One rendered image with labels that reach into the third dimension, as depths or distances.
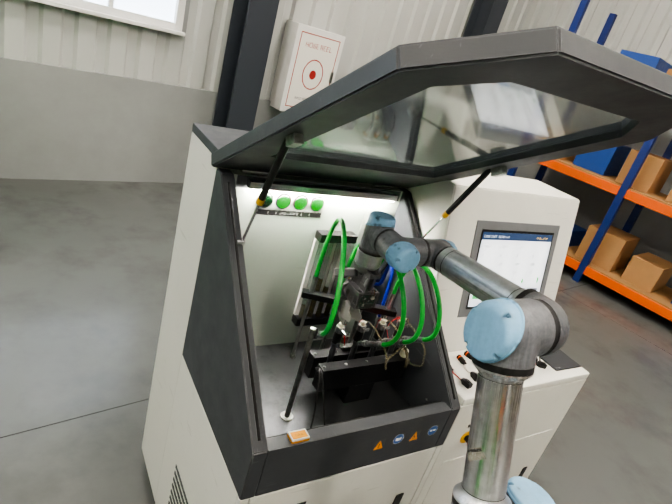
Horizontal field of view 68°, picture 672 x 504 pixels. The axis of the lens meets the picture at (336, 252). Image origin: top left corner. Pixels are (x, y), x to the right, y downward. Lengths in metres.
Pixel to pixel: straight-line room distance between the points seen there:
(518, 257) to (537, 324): 0.98
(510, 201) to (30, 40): 4.06
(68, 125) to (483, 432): 4.57
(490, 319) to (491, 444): 0.24
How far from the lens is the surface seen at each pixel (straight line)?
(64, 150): 5.17
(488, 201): 1.77
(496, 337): 0.96
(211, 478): 1.58
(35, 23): 4.94
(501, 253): 1.88
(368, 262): 1.35
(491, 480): 1.09
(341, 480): 1.56
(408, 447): 1.64
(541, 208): 2.01
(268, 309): 1.72
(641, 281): 6.61
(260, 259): 1.60
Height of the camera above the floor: 1.88
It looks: 23 degrees down
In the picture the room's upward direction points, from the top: 17 degrees clockwise
